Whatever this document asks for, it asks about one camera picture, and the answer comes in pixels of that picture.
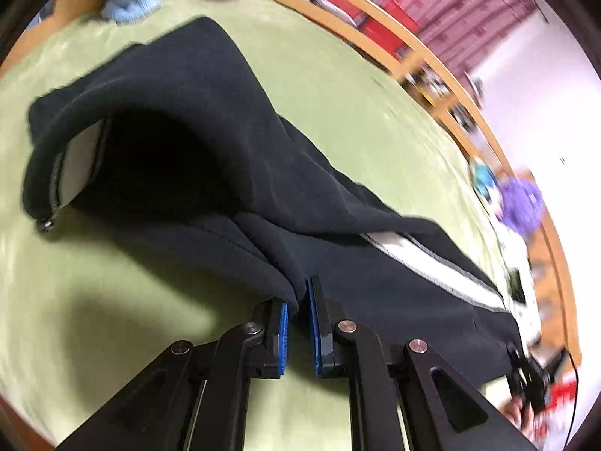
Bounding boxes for person's right hand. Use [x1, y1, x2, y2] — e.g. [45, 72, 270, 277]
[509, 397, 533, 430]

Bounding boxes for white flower print pillow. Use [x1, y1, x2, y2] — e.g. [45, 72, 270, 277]
[493, 216, 541, 339]

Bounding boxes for red chair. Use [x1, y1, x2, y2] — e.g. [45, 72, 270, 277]
[361, 14, 418, 48]

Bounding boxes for colourful patchwork pillow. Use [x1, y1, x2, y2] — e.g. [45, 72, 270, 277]
[472, 162, 503, 207]

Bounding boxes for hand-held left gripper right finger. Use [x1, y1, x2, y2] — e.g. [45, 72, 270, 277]
[305, 275, 541, 451]

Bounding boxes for purple plush toy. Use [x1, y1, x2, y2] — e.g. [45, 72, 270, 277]
[498, 179, 545, 236]

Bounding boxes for pink curtain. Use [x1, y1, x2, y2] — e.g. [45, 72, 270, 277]
[324, 0, 550, 80]

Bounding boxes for black pants with white stripe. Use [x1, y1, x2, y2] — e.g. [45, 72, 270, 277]
[23, 16, 522, 379]

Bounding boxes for green fleece blanket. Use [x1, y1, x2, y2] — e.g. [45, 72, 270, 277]
[0, 0, 517, 451]

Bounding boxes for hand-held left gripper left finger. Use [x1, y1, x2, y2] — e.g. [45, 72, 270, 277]
[56, 298, 301, 451]

